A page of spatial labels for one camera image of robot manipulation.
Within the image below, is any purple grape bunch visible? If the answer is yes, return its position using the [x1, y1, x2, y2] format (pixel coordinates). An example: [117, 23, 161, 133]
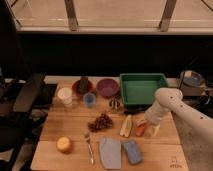
[88, 113, 113, 132]

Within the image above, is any grey blue cloth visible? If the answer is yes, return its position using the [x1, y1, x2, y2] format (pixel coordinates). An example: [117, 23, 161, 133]
[99, 137, 121, 170]

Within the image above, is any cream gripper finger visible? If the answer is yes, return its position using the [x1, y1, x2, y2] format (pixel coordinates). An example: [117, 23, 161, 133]
[152, 124, 160, 137]
[137, 118, 148, 126]

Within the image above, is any black office chair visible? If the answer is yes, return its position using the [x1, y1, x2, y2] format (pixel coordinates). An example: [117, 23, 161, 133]
[0, 0, 52, 171]

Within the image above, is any small silver metal cup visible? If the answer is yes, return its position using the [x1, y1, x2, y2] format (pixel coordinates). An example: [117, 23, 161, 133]
[109, 98, 121, 110]

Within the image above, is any red bowl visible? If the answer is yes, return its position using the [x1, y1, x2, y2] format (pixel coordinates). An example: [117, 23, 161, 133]
[72, 80, 93, 97]

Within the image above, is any yellow banana piece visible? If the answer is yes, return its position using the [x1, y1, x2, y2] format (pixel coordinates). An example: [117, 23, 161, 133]
[120, 115, 132, 137]

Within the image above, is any blue sponge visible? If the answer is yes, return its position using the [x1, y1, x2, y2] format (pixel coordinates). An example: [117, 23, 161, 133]
[122, 140, 142, 165]

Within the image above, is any grey bowl with blue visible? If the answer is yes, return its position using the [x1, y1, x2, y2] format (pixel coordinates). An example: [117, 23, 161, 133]
[180, 70, 205, 87]

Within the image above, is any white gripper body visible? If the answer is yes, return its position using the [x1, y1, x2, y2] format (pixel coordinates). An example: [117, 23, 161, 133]
[144, 100, 170, 126]

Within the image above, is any yellow apple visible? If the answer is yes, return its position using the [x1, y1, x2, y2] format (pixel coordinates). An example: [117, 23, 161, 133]
[56, 137, 72, 154]

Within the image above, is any silver fork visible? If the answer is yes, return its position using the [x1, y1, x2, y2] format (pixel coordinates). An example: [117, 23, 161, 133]
[84, 132, 95, 165]

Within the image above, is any white plastic cup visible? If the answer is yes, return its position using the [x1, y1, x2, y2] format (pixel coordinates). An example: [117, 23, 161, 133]
[57, 87, 72, 106]

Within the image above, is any green plastic bin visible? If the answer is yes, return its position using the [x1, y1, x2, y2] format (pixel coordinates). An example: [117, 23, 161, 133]
[120, 73, 168, 108]

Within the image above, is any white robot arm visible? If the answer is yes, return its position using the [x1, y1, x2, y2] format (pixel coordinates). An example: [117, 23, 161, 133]
[136, 88, 213, 144]

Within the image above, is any blue plastic cup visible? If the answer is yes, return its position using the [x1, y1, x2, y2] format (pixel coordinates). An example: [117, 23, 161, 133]
[83, 93, 96, 108]

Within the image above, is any purple bowl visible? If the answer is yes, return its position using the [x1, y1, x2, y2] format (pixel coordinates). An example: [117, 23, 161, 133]
[96, 78, 119, 98]

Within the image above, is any dark metal cup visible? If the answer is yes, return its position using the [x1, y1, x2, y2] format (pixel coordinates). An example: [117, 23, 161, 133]
[78, 76, 88, 94]

